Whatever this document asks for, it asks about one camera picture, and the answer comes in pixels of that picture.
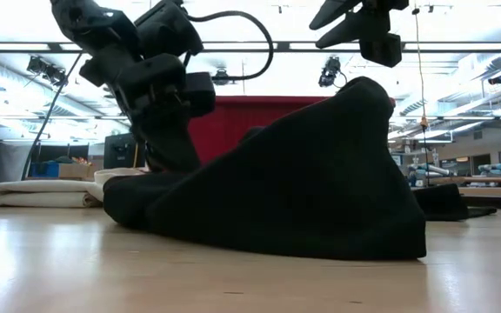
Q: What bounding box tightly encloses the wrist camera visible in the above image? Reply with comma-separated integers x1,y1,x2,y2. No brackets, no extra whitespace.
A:
358,32,404,69
134,0,204,58

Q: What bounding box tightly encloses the black cloth garment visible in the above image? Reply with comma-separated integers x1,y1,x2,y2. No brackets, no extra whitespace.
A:
102,76,498,262

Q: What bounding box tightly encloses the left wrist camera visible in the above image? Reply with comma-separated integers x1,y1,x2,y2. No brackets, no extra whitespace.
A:
134,0,204,58

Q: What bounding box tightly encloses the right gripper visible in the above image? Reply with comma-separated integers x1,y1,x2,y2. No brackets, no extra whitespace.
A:
308,0,411,50

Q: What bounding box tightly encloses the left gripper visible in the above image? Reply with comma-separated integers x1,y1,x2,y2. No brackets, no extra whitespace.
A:
79,46,217,173

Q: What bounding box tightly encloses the black background monitor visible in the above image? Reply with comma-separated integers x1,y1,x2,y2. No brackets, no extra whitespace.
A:
104,132,142,170

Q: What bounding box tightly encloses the red plastic laundry bin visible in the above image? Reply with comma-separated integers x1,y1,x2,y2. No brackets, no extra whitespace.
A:
187,95,397,166

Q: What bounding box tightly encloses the blue background bin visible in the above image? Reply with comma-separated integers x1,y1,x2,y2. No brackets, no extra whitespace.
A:
28,161,60,178

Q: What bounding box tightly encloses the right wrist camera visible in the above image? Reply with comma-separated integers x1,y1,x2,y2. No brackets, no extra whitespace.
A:
358,32,404,69

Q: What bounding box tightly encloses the black ceiling spotlight cluster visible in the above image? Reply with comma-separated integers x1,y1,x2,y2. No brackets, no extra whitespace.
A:
26,55,70,87

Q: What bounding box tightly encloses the brown cardboard box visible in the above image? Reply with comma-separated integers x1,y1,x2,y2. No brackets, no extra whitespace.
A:
57,163,104,182

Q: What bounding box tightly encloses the background wooden table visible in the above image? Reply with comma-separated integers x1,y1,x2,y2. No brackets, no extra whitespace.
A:
424,176,501,188

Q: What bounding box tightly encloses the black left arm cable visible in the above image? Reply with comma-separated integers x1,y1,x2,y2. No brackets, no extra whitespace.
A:
183,10,276,83

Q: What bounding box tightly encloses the round black overhead camera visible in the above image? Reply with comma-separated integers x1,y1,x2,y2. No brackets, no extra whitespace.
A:
211,68,241,87

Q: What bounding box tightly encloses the black hanging camera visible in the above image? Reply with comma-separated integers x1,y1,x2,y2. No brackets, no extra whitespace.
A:
317,56,348,90

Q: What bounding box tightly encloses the cream canvas tote bag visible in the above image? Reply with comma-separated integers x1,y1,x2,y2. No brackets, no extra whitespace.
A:
0,167,148,209

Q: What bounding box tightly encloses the long black desk cable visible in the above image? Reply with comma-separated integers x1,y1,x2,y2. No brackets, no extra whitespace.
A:
20,51,84,181

